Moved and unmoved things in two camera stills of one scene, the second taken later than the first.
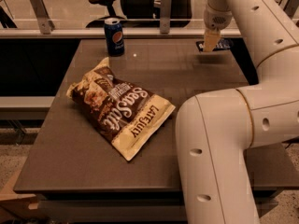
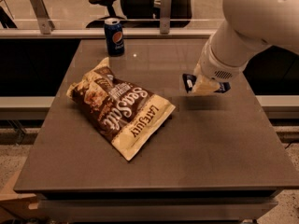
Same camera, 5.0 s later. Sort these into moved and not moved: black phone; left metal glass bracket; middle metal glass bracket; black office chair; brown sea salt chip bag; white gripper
Moved: white gripper; black phone
Not moved: middle metal glass bracket; brown sea salt chip bag; black office chair; left metal glass bracket
